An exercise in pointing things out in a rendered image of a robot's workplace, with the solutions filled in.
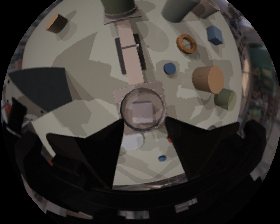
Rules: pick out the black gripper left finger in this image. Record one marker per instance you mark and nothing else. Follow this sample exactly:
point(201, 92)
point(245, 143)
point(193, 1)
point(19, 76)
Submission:
point(99, 151)

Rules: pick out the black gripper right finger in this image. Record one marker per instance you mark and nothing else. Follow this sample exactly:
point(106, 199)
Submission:
point(195, 145)

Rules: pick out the brown ring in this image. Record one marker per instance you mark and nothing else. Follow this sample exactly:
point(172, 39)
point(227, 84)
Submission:
point(181, 46)

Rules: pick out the brown cylinder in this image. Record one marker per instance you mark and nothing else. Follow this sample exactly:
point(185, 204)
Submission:
point(209, 79)
point(56, 23)

